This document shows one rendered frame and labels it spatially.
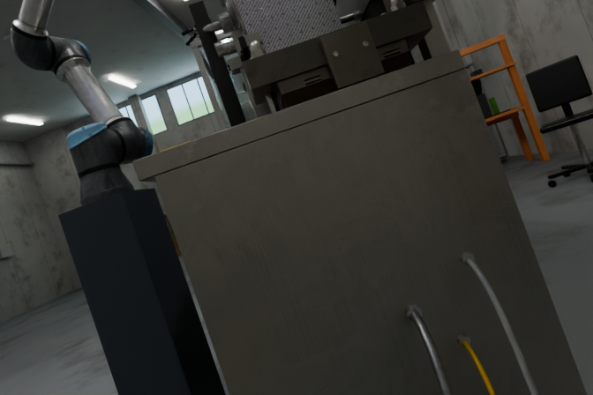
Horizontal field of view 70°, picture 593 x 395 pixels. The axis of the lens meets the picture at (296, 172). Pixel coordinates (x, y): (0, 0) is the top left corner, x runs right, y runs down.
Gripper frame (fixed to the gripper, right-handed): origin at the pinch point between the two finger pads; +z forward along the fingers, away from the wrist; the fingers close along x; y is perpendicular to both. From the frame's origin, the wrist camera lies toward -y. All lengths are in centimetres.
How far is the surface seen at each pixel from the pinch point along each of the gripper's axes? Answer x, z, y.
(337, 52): 94, -32, 8
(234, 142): 91, -47, 31
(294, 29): 71, -18, 7
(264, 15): 63, -22, 8
